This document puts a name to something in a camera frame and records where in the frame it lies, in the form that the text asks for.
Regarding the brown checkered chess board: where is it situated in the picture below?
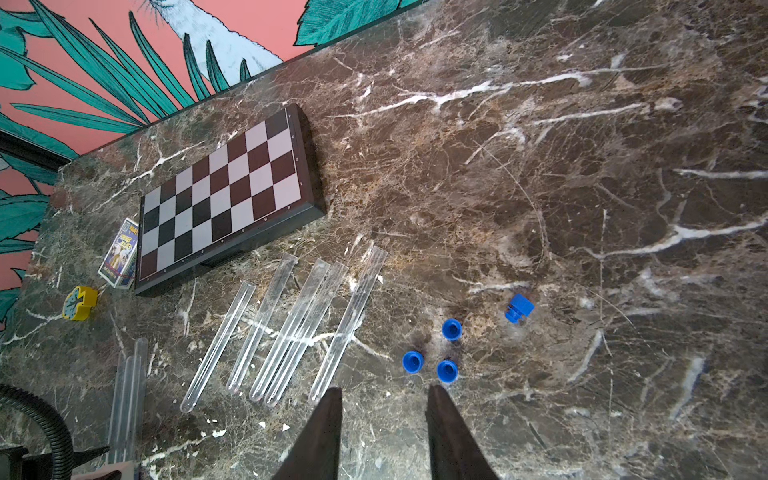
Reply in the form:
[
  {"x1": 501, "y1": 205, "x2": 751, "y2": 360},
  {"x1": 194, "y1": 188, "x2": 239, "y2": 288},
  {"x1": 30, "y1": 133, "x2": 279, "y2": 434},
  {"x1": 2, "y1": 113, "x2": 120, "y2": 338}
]
[{"x1": 134, "y1": 104, "x2": 327, "y2": 296}]

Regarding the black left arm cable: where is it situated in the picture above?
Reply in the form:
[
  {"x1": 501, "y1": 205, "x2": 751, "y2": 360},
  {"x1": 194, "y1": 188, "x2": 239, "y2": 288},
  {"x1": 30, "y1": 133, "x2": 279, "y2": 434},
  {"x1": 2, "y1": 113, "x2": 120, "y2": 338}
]
[{"x1": 0, "y1": 383, "x2": 76, "y2": 480}]

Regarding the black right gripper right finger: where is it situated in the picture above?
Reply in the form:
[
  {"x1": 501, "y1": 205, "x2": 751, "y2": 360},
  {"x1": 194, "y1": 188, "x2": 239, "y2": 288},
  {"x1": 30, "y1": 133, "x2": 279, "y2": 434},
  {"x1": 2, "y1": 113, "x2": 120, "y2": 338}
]
[{"x1": 426, "y1": 385, "x2": 498, "y2": 479}]

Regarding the blue rubber stopper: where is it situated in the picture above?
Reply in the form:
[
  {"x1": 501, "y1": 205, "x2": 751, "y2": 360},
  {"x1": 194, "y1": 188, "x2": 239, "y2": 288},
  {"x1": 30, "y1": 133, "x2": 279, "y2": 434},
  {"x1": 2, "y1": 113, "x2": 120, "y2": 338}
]
[
  {"x1": 441, "y1": 319, "x2": 463, "y2": 342},
  {"x1": 436, "y1": 359, "x2": 459, "y2": 384},
  {"x1": 504, "y1": 294, "x2": 535, "y2": 324},
  {"x1": 402, "y1": 350, "x2": 425, "y2": 374}
]

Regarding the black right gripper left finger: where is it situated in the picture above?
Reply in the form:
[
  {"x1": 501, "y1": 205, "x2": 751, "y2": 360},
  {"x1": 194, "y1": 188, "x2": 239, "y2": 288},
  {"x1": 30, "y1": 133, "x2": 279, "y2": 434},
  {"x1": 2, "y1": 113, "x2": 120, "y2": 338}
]
[{"x1": 273, "y1": 387, "x2": 343, "y2": 480}]

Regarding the black frame post left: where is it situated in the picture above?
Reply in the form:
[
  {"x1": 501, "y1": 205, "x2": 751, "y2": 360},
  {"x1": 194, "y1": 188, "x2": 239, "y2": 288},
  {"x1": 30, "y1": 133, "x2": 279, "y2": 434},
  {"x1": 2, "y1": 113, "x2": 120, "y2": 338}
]
[{"x1": 0, "y1": 131, "x2": 71, "y2": 171}]

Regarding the clear test tube blue stopper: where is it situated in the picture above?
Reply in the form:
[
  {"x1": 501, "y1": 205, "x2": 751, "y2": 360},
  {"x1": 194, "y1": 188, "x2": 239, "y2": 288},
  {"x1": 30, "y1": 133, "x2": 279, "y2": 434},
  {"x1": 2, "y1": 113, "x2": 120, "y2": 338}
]
[
  {"x1": 249, "y1": 259, "x2": 330, "y2": 402},
  {"x1": 123, "y1": 338, "x2": 148, "y2": 461},
  {"x1": 107, "y1": 356, "x2": 134, "y2": 464},
  {"x1": 180, "y1": 281, "x2": 256, "y2": 413},
  {"x1": 264, "y1": 262, "x2": 348, "y2": 406},
  {"x1": 308, "y1": 245, "x2": 388, "y2": 403}
]

